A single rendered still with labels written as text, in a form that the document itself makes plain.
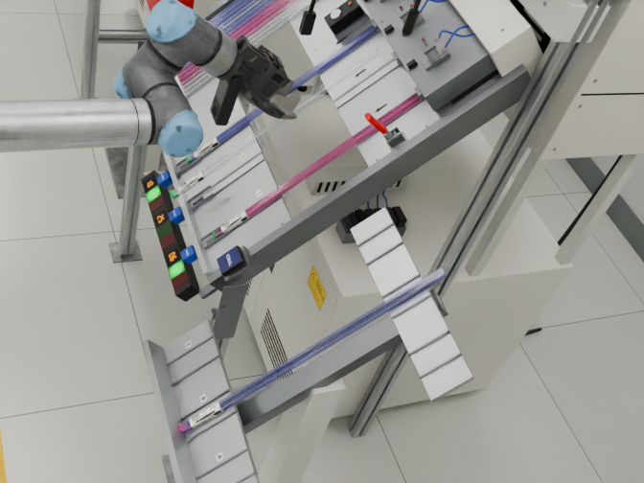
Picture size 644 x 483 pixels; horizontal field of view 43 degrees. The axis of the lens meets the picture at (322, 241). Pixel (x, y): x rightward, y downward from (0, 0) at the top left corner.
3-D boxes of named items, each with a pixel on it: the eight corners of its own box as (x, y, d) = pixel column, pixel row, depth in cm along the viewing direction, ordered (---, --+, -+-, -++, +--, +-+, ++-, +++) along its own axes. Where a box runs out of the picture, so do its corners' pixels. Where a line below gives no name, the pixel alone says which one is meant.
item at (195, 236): (223, 287, 164) (202, 274, 159) (152, 83, 203) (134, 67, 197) (228, 285, 164) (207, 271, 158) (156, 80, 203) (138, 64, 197)
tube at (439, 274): (185, 434, 135) (181, 432, 134) (183, 426, 136) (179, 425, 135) (447, 276, 125) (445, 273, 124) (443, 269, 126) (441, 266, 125)
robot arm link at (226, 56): (197, 75, 141) (186, 47, 146) (217, 86, 145) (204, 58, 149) (227, 45, 139) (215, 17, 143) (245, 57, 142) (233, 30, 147)
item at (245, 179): (220, 280, 162) (212, 273, 159) (149, 75, 201) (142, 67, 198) (298, 228, 158) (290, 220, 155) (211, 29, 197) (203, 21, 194)
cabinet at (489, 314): (281, 439, 221) (341, 297, 178) (214, 248, 262) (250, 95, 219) (479, 399, 248) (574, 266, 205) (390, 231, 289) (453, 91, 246)
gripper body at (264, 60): (293, 83, 150) (249, 52, 141) (261, 114, 153) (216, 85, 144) (281, 57, 155) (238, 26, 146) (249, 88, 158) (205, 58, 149)
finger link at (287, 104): (317, 110, 157) (286, 87, 151) (295, 130, 159) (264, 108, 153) (312, 101, 159) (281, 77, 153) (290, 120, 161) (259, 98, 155)
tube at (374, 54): (174, 199, 167) (172, 196, 166) (173, 195, 168) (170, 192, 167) (380, 55, 157) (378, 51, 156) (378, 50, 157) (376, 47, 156)
